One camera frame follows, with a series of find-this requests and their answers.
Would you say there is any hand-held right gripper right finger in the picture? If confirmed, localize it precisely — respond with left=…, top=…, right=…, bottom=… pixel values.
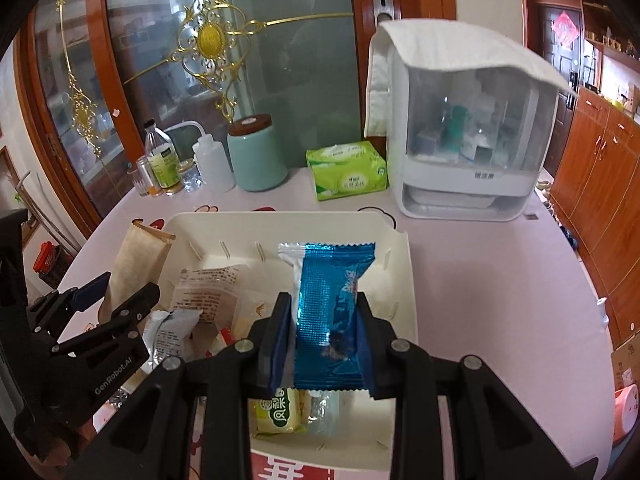
left=355, top=292, right=598, bottom=480

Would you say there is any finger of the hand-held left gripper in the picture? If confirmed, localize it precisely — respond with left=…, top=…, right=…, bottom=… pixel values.
left=47, top=282, right=162, bottom=356
left=27, top=271, right=113, bottom=334

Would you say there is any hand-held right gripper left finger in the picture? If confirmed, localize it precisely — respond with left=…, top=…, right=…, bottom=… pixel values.
left=65, top=292, right=293, bottom=480

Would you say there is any brown paper bag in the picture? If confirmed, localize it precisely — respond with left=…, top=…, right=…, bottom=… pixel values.
left=97, top=220, right=177, bottom=323

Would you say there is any white and grey snack packet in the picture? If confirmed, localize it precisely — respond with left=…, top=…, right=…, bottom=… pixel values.
left=142, top=309, right=203, bottom=362

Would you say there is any blue foil snack packet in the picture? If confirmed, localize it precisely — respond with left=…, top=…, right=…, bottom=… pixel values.
left=277, top=241, right=377, bottom=392

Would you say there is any small green snack packet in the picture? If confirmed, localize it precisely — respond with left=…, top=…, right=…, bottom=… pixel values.
left=252, top=387, right=309, bottom=436

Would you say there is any clear rice crisp packet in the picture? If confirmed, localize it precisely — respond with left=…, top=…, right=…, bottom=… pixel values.
left=307, top=390, right=342, bottom=438

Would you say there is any large clear brown cake packet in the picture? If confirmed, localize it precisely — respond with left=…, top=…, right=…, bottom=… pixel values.
left=170, top=264, right=251, bottom=327

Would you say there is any white plastic bin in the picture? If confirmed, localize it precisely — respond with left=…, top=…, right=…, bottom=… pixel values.
left=150, top=210, right=420, bottom=473

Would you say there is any red basket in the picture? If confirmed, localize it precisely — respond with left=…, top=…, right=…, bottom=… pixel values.
left=32, top=241, right=62, bottom=274

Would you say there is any glass cup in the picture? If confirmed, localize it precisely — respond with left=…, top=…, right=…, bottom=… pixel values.
left=126, top=159, right=151, bottom=197

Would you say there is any small glass jar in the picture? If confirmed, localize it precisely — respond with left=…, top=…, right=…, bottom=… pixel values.
left=176, top=158, right=203, bottom=193

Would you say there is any green label oil bottle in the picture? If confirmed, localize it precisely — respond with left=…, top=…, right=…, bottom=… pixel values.
left=143, top=119, right=185, bottom=197

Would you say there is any white squeeze bottle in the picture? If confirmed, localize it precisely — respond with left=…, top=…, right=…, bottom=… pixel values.
left=165, top=122, right=236, bottom=194

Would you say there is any green tissue pack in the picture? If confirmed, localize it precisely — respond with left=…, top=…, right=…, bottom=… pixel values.
left=306, top=140, right=389, bottom=202

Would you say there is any small gold door ornament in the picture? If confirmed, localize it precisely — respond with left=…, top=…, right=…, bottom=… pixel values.
left=55, top=0, right=101, bottom=152

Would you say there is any teal canister with brown lid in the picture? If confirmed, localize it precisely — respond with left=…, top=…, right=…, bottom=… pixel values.
left=227, top=114, right=288, bottom=192

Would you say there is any white sterilizer cabinet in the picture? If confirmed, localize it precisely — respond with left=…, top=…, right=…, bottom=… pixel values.
left=387, top=67, right=559, bottom=222

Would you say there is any cardboard box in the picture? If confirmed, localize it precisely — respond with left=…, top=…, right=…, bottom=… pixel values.
left=610, top=330, right=640, bottom=401

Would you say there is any pink plastic object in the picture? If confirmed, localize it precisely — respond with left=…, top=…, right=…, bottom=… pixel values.
left=614, top=385, right=640, bottom=444

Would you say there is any large gold door ornament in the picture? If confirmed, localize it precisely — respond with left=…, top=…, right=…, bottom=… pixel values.
left=165, top=0, right=266, bottom=122

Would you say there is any wooden cabinet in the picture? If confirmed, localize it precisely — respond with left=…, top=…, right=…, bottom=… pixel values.
left=544, top=0, right=640, bottom=347

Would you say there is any dark entrance door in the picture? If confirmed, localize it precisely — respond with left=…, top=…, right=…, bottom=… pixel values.
left=531, top=2, right=583, bottom=177

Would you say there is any red door decoration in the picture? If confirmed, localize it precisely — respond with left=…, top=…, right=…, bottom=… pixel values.
left=552, top=10, right=581, bottom=49

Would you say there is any silver door handle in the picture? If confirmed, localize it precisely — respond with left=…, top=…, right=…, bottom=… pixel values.
left=372, top=0, right=396, bottom=27

